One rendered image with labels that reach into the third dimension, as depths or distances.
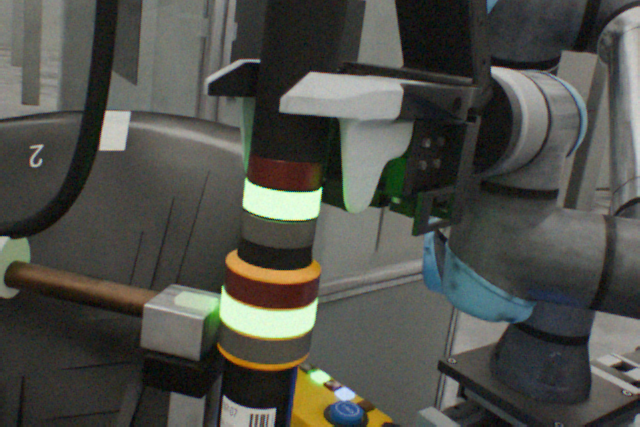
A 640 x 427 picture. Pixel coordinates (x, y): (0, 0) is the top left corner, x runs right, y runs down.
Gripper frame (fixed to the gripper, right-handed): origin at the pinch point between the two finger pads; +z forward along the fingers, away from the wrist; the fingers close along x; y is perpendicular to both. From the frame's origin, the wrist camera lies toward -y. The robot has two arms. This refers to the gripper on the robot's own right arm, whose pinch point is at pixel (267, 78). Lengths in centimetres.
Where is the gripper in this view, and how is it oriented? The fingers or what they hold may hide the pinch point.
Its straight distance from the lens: 26.6
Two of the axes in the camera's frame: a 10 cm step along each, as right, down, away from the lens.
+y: -1.3, 9.7, 2.1
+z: -6.1, 0.9, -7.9
